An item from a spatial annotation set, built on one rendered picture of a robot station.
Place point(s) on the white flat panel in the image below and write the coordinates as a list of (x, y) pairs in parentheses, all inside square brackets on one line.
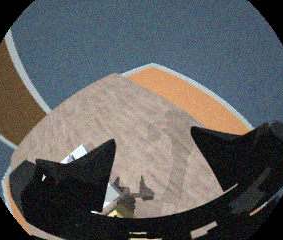
[(112, 191)]

